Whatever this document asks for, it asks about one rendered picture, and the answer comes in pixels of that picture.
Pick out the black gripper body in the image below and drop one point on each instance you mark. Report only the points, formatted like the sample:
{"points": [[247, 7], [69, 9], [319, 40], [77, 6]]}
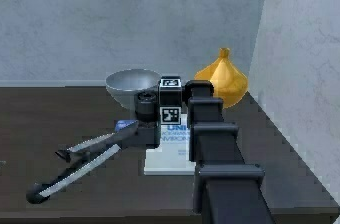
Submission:
{"points": [[145, 125]]}

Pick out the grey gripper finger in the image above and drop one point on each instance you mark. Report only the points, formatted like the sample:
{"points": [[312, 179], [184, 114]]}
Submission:
{"points": [[74, 173], [88, 146]]}

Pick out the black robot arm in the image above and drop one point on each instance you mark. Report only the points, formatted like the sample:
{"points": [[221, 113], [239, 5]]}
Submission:
{"points": [[224, 160]]}

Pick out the dark brown table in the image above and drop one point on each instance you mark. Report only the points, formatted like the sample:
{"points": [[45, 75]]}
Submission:
{"points": [[78, 133]]}

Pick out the blue credit card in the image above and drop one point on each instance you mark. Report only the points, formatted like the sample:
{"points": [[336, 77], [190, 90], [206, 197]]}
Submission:
{"points": [[124, 126]]}

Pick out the white book with blue print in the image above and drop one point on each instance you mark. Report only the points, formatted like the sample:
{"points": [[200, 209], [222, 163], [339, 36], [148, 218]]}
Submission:
{"points": [[169, 153]]}

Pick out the grey metal bowl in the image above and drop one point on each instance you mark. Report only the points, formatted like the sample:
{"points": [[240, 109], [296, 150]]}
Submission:
{"points": [[128, 85]]}

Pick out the yellow onion-shaped vase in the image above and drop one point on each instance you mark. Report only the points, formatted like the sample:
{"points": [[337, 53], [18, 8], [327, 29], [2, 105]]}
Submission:
{"points": [[225, 78]]}

